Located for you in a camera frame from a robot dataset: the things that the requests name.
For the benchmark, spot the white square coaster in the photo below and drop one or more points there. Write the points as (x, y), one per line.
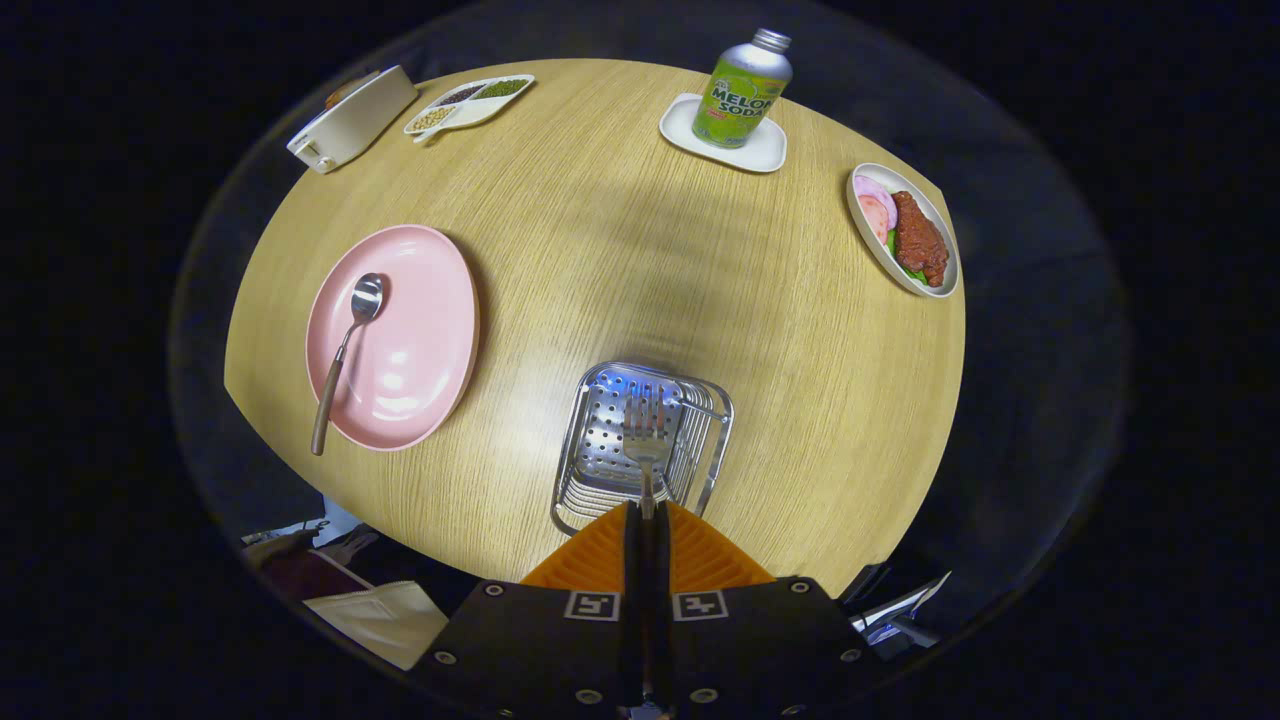
(765, 152)

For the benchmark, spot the pink ham slices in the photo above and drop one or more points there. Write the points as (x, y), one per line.
(873, 205)

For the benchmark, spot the beige cloth bag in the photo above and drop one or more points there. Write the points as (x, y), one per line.
(385, 620)

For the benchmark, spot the pink plate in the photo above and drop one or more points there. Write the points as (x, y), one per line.
(420, 340)

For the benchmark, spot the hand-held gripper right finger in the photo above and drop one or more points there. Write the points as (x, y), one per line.
(661, 570)

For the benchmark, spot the white round food plate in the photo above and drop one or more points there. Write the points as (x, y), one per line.
(868, 245)

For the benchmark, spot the white divided dish with beans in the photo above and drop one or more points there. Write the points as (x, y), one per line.
(470, 105)

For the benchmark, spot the green lettuce leaf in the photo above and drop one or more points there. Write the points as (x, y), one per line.
(908, 270)

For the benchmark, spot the green soda bottle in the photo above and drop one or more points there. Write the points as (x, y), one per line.
(740, 95)

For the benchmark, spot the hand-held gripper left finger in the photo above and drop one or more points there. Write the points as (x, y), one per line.
(632, 570)

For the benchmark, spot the brown meat piece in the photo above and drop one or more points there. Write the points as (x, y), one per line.
(920, 240)

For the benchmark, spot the brown toast slice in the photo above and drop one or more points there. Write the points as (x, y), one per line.
(342, 92)

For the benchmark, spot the dark red bag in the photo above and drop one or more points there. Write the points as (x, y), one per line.
(310, 578)

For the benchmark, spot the white toaster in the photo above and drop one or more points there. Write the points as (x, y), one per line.
(355, 120)

